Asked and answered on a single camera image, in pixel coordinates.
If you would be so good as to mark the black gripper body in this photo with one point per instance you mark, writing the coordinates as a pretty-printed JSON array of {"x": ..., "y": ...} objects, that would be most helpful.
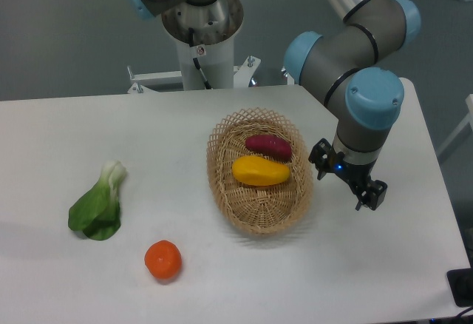
[{"x": 356, "y": 176}]

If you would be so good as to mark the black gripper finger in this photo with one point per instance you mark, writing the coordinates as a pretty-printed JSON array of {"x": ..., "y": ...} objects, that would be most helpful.
[
  {"x": 371, "y": 195},
  {"x": 320, "y": 158}
]

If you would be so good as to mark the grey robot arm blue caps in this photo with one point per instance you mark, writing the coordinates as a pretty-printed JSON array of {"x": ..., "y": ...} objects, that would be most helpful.
[{"x": 339, "y": 71}]

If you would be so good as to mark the yellow mango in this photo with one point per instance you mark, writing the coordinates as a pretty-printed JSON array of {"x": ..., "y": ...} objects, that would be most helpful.
[{"x": 253, "y": 170}]

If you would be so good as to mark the woven wicker basket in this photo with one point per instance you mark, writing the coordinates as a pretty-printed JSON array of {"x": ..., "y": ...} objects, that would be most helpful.
[{"x": 260, "y": 210}]

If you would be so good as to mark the purple sweet potato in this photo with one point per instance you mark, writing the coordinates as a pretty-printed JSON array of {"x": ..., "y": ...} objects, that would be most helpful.
[{"x": 270, "y": 145}]

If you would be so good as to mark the black device at table edge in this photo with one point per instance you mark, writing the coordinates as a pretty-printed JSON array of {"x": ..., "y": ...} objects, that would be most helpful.
[{"x": 460, "y": 283}]

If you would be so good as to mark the orange tangerine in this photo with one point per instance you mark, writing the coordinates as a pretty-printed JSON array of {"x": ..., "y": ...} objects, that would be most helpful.
[{"x": 163, "y": 260}]

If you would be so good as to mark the green bok choy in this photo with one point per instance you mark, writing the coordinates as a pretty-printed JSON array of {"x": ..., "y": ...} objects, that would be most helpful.
[{"x": 96, "y": 214}]

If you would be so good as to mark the white frame at right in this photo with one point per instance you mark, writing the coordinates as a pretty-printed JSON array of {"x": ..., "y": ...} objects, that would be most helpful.
[{"x": 457, "y": 136}]

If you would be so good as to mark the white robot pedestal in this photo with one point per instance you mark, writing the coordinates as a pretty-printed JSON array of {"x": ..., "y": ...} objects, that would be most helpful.
[{"x": 204, "y": 38}]

